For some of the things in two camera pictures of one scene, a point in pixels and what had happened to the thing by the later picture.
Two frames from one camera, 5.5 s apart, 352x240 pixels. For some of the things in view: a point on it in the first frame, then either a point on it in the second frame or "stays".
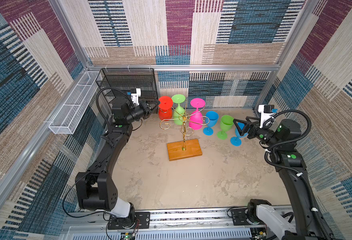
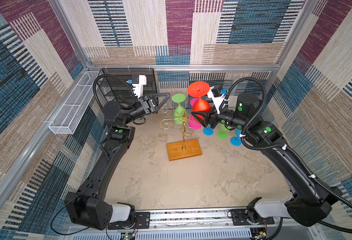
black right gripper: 253,127 → 212,116
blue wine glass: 236,141 stays
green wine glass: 226,122 stays
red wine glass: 165,110 → 198,89
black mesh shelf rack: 117,82 stays
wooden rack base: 175,152 stays
